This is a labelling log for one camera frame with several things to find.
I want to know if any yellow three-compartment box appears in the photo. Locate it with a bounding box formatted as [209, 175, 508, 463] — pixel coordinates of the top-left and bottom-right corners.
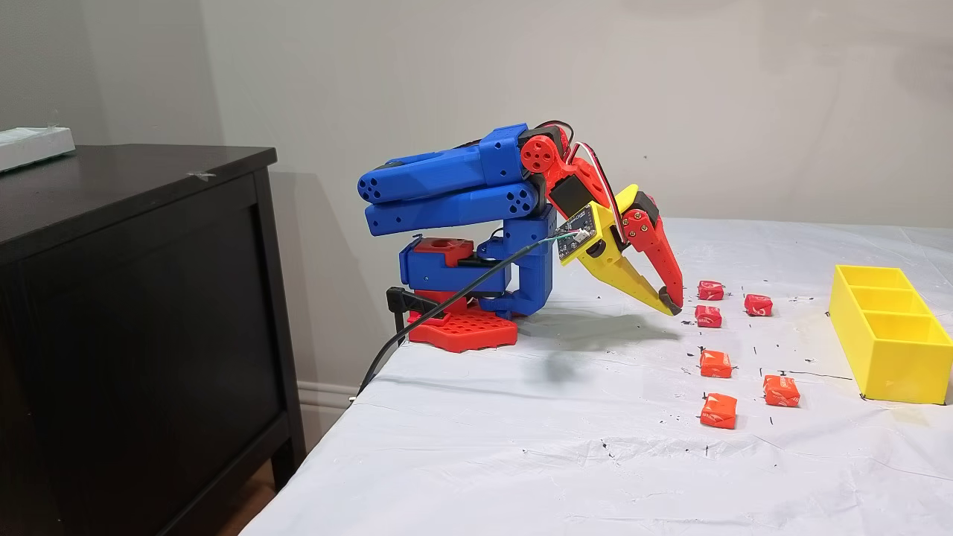
[829, 264, 953, 405]

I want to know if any camera circuit board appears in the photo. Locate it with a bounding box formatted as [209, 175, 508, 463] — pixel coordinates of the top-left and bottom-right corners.
[556, 205, 601, 266]

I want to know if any black camera cable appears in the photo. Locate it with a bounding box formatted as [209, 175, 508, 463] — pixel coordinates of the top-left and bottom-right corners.
[356, 232, 589, 397]

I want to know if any red white black servo wire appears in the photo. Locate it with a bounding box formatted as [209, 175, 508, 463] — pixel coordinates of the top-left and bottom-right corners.
[570, 141, 626, 243]

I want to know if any black wooden dresser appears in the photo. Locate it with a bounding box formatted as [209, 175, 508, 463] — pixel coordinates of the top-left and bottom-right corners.
[0, 144, 307, 536]

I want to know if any black table clamp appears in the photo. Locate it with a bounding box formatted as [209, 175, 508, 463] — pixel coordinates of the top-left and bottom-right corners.
[386, 287, 440, 347]

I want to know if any white plastic table cover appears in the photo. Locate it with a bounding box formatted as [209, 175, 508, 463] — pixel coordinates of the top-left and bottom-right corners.
[238, 216, 953, 536]

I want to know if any white flat box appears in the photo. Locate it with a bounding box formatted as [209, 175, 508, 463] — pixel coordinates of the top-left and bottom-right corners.
[0, 127, 77, 173]

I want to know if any white baseboard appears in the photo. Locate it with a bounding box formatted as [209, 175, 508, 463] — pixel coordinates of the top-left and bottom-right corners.
[296, 380, 362, 451]

